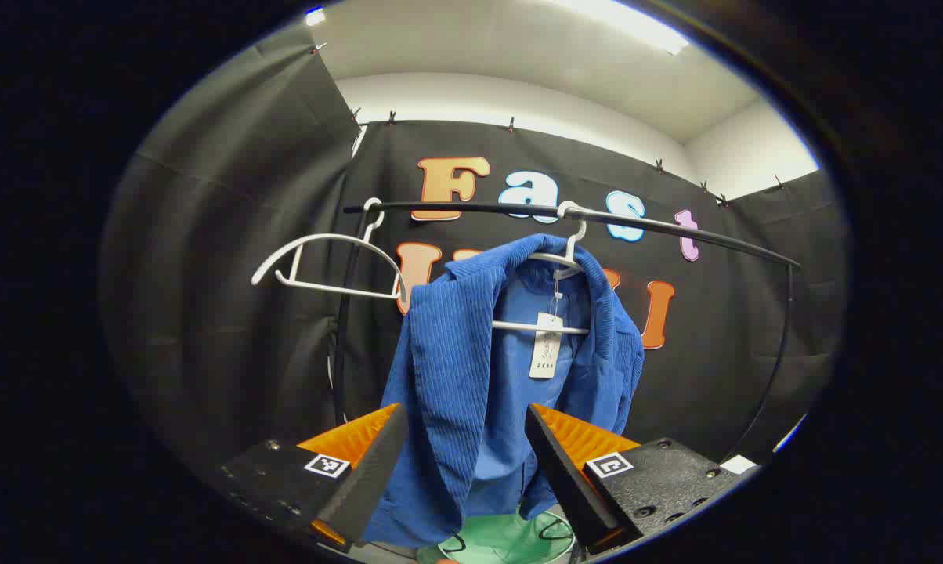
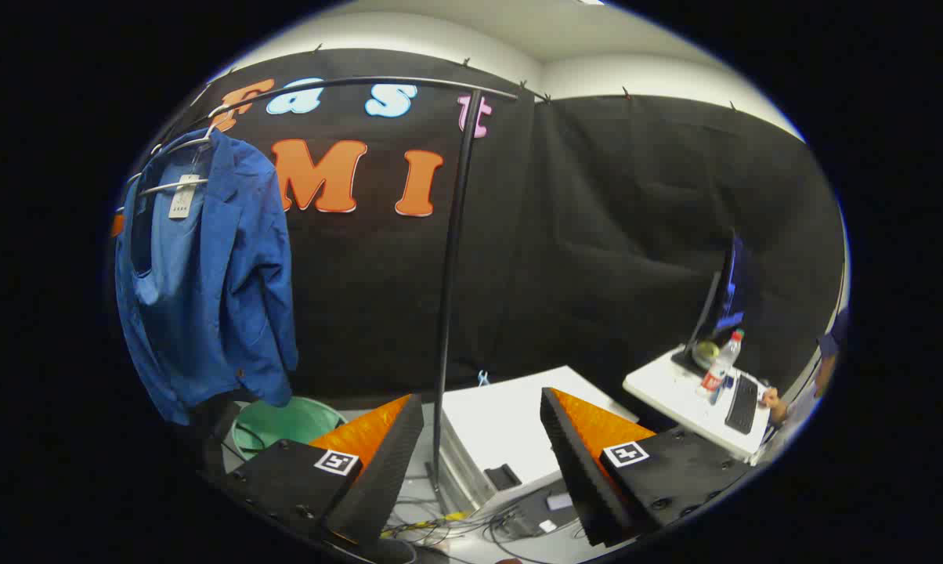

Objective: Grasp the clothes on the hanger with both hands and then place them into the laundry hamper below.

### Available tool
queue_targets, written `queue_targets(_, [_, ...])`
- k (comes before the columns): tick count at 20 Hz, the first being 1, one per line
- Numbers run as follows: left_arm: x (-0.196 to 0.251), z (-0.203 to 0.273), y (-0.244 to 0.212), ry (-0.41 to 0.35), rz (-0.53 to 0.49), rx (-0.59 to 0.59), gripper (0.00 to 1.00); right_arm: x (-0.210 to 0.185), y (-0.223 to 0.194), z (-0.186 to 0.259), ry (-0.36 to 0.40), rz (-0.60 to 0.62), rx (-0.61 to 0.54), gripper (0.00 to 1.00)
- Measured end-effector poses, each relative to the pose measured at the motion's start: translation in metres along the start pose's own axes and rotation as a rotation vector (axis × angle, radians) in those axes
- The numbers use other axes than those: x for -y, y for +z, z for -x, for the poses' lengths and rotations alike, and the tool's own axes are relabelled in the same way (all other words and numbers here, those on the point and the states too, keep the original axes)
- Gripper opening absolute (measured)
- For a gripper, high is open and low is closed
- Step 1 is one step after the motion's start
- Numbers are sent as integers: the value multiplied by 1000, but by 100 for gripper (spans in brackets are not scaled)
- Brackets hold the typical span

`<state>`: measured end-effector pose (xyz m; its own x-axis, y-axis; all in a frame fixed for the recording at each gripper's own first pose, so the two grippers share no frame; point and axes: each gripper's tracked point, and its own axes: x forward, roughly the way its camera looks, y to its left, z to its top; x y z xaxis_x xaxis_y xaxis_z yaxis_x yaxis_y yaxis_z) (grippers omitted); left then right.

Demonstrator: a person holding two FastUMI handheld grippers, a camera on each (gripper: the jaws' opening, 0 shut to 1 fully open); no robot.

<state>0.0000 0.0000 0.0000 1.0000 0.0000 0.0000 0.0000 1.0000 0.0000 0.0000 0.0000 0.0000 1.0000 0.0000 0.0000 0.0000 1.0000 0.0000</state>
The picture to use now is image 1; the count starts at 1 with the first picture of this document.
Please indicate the black clothes rack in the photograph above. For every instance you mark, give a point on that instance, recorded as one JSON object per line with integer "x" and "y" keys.
{"x": 471, "y": 206}

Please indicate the black backdrop cloth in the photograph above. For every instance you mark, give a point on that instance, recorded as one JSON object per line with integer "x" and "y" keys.
{"x": 229, "y": 274}

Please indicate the green laundry hamper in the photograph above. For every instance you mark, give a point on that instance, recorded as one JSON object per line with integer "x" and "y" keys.
{"x": 503, "y": 540}

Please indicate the long ceiling light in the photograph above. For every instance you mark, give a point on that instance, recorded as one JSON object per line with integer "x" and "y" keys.
{"x": 636, "y": 23}

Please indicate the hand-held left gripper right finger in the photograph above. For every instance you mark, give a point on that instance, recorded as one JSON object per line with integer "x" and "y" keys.
{"x": 565, "y": 486}

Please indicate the white paper garment tag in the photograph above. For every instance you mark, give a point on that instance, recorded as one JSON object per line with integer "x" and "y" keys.
{"x": 546, "y": 352}

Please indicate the white plastic hanger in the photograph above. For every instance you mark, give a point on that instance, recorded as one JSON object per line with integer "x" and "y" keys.
{"x": 323, "y": 237}
{"x": 518, "y": 326}

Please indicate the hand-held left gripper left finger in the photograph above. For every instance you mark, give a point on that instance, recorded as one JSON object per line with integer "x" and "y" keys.
{"x": 373, "y": 478}

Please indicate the small ceiling light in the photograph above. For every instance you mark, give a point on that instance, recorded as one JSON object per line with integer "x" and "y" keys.
{"x": 315, "y": 16}

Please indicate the row of backdrop clips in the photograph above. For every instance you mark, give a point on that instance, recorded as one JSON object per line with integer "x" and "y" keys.
{"x": 511, "y": 124}

